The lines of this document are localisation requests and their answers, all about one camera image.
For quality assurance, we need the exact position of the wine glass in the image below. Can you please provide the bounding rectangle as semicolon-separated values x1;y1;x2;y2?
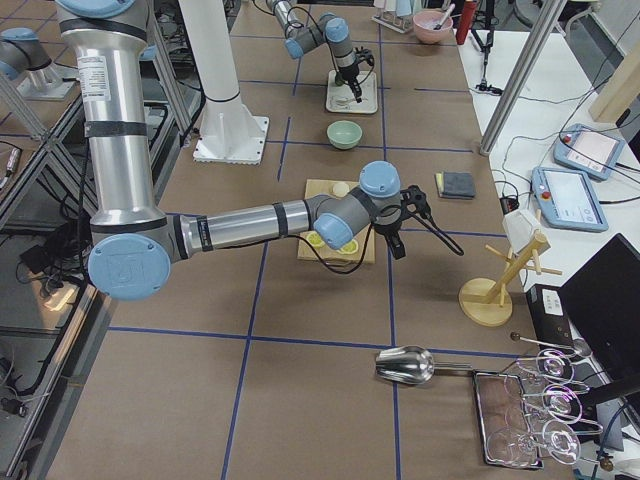
515;348;576;385
486;420;581;469
522;384;602;429

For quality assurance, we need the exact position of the near teach pendant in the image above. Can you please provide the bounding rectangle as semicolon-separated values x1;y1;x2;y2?
531;167;609;232

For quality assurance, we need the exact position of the cream bear tray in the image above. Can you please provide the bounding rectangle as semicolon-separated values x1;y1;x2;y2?
325;70;378;115

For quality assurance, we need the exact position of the white ceramic spoon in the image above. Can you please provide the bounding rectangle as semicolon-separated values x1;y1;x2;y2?
332;96;351;108

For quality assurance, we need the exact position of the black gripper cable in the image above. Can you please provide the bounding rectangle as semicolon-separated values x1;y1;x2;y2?
301;199;464;276

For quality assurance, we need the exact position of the green ceramic bowl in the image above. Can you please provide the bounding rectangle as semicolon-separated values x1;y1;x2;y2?
326;120;363;150

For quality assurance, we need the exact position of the white steamed bun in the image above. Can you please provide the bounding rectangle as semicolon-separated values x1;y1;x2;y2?
331;182;350;198

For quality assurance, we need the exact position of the black tripod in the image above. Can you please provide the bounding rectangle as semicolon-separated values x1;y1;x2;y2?
471;0;503;96

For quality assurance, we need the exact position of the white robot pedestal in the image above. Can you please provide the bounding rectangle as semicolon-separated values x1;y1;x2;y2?
179;0;269;165

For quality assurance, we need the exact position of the lemon slice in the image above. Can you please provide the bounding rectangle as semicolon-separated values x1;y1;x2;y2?
338;239;359;255
305;231;325;248

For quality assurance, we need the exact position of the far teach pendant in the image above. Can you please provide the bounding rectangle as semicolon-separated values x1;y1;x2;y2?
553;123;626;181

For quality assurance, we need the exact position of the grey folded cloth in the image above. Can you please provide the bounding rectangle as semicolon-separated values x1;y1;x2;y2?
435;171;476;200

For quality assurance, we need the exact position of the pink bowl with ice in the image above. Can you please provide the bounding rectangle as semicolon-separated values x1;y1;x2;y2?
412;10;453;44

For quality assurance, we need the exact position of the wooden mug tree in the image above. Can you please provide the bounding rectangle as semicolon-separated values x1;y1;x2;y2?
458;229;562;327

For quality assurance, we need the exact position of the teach pendant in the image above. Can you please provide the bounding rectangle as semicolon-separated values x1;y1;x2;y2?
531;167;609;232
553;123;626;181

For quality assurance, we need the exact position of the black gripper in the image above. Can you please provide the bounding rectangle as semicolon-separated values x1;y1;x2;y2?
373;185;430;259
333;46;375;103

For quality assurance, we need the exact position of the metal ice scoop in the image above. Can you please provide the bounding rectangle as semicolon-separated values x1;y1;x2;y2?
375;345;474;386

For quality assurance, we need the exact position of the red cylinder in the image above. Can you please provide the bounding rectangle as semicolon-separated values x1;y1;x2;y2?
455;0;477;45

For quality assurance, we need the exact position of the white paper mug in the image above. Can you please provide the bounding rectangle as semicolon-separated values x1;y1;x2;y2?
502;209;541;253

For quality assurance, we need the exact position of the bamboo cutting board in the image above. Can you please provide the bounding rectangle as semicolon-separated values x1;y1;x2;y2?
297;179;376;267

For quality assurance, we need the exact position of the dark glass rack tray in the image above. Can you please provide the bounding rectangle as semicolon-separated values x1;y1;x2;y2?
472;371;544;471

